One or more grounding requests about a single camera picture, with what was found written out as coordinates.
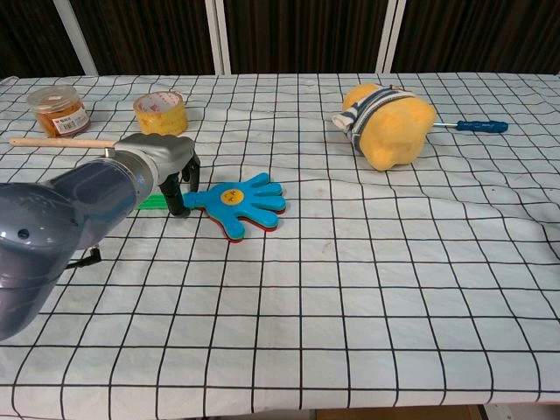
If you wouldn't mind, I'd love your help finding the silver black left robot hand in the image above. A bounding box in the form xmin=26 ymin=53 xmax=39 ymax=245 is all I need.
xmin=107 ymin=133 xmax=202 ymax=218

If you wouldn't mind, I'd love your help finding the blue hand clapper toy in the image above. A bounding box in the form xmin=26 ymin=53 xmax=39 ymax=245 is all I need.
xmin=138 ymin=171 xmax=288 ymax=242

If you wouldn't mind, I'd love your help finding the yellow tape roll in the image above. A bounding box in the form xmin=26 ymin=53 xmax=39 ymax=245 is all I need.
xmin=132 ymin=90 xmax=190 ymax=137

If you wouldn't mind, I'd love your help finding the wooden stick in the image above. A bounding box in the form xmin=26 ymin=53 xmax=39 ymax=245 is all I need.
xmin=9 ymin=136 xmax=122 ymax=151

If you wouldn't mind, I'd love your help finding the clear jar with orange contents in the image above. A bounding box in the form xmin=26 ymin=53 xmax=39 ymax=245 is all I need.
xmin=26 ymin=84 xmax=92 ymax=138

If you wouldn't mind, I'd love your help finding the dark pleated curtain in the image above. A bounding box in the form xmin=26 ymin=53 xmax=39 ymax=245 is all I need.
xmin=0 ymin=0 xmax=560 ymax=81

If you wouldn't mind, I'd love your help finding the white black grid tablecloth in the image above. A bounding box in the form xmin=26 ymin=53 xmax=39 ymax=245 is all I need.
xmin=0 ymin=72 xmax=560 ymax=417

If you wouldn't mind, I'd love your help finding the yellow plush toy striped shirt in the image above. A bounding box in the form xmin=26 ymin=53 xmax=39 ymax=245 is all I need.
xmin=331 ymin=82 xmax=438 ymax=172

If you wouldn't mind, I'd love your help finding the white double frame post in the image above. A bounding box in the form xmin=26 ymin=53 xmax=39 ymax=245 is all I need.
xmin=205 ymin=0 xmax=233 ymax=75

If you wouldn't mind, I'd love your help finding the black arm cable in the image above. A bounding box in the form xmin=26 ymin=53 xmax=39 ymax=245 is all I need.
xmin=65 ymin=247 xmax=103 ymax=269

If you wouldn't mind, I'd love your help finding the slanted white frame post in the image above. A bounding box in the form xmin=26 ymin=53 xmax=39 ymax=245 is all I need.
xmin=52 ymin=0 xmax=100 ymax=77

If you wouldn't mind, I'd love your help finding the blue handled screwdriver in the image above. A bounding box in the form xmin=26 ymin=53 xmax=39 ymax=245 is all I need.
xmin=432 ymin=120 xmax=510 ymax=134

